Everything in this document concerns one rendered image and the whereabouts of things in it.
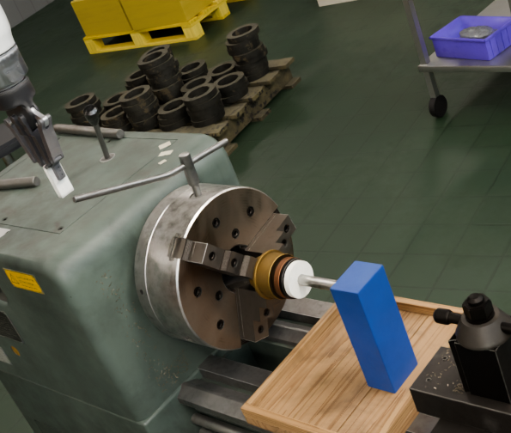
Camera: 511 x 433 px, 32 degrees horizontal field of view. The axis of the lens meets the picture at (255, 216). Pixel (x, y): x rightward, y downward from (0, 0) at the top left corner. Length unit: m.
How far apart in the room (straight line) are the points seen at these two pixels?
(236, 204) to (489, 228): 2.00
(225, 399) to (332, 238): 2.12
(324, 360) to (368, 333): 0.23
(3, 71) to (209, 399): 0.74
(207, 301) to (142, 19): 5.93
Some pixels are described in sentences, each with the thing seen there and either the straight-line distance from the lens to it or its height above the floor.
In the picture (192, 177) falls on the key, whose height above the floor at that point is 1.28.
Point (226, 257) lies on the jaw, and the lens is 1.62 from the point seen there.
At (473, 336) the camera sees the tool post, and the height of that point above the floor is 1.14.
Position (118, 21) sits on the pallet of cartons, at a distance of 7.70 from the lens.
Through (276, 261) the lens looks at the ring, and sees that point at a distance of 1.61.
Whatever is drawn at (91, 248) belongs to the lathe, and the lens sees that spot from 1.69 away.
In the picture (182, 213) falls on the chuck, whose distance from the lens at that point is 1.65.
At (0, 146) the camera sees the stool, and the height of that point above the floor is 0.69.
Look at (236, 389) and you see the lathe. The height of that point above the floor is 0.84.
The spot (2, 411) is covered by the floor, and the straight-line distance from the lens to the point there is 3.82.
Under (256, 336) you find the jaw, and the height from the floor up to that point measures 0.97.
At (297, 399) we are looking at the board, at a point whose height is 0.88.
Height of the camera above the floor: 1.93
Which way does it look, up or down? 27 degrees down
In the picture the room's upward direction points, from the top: 23 degrees counter-clockwise
